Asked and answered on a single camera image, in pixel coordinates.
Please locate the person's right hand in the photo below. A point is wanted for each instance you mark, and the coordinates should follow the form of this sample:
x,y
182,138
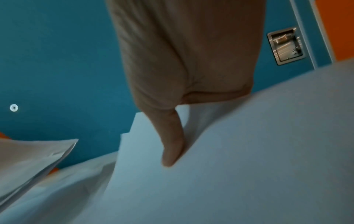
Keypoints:
x,y
188,54

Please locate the white sheets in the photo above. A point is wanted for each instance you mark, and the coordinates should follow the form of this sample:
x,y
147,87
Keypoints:
x,y
235,164

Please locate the round silver lock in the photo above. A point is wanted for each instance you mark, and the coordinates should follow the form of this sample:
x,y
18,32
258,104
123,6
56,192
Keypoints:
x,y
14,107

